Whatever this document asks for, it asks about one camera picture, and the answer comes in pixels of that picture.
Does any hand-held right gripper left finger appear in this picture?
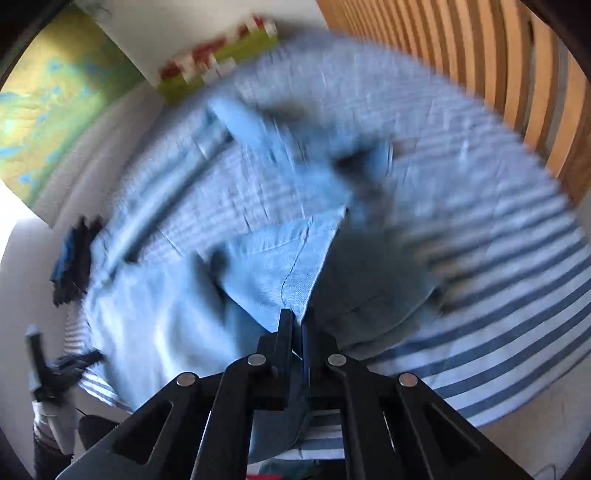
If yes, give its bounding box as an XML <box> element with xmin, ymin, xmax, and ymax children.
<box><xmin>55</xmin><ymin>308</ymin><xmax>296</xmax><ymax>480</ymax></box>

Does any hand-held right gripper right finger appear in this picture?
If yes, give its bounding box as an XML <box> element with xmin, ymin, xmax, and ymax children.
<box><xmin>302</xmin><ymin>308</ymin><xmax>534</xmax><ymax>480</ymax></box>

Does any blue folded garment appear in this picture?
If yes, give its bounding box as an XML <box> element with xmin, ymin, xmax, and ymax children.
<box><xmin>52</xmin><ymin>228</ymin><xmax>83</xmax><ymax>284</ymax></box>

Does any red white patterned blanket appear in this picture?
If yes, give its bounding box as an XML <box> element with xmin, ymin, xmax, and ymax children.
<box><xmin>159</xmin><ymin>14</ymin><xmax>278</xmax><ymax>79</ymax></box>

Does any black folded garment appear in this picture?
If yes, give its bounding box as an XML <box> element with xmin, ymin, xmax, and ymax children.
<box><xmin>50</xmin><ymin>215</ymin><xmax>106</xmax><ymax>309</ymax></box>

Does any light blue denim shirt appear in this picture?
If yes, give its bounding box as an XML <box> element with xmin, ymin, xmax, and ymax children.
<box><xmin>85</xmin><ymin>92</ymin><xmax>398</xmax><ymax>462</ymax></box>

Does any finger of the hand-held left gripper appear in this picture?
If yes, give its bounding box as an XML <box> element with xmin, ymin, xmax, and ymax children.
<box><xmin>58</xmin><ymin>351</ymin><xmax>105</xmax><ymax>377</ymax></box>

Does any blue white striped bed quilt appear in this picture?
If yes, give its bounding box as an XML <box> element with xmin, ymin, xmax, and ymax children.
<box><xmin>60</xmin><ymin>32</ymin><xmax>587</xmax><ymax>430</ymax></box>

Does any person's left hand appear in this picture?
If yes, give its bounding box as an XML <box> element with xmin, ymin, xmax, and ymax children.
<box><xmin>32</xmin><ymin>399</ymin><xmax>79</xmax><ymax>455</ymax></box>

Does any green folded quilt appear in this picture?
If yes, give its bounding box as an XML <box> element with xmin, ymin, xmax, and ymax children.
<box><xmin>157</xmin><ymin>30</ymin><xmax>280</xmax><ymax>107</ymax></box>

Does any wooden slatted bed rail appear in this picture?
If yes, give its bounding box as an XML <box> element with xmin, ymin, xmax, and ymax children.
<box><xmin>316</xmin><ymin>0</ymin><xmax>591</xmax><ymax>208</ymax></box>

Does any landscape wall poster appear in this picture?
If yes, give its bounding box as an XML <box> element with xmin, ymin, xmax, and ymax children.
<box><xmin>0</xmin><ymin>4</ymin><xmax>148</xmax><ymax>217</ymax></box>

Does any person's left forearm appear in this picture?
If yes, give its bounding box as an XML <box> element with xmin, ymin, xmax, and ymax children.
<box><xmin>32</xmin><ymin>434</ymin><xmax>77</xmax><ymax>480</ymax></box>

